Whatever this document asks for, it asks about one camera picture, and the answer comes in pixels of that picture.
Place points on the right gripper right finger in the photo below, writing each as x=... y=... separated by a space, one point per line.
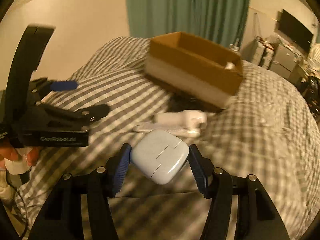
x=215 y=184

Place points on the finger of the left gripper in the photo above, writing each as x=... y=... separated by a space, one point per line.
x=93 y=113
x=58 y=86

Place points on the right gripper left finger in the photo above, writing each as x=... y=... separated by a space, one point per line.
x=104 y=183

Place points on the white earbuds case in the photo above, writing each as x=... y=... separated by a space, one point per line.
x=160 y=155

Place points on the white bottle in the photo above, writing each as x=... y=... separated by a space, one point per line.
x=190 y=120

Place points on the left hand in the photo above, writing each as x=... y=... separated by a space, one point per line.
x=8 y=152

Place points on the checkered bed duvet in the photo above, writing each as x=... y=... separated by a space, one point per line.
x=268 y=130

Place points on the cardboard box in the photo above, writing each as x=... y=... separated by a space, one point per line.
x=196 y=66

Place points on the white suitcase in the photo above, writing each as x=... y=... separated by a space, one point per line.
x=262 y=53

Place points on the grey mini fridge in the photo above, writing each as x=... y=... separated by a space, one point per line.
x=284 y=60

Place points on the green curtain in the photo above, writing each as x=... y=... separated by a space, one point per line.
x=220 y=21

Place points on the black wall television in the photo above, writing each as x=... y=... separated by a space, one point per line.
x=295 y=30

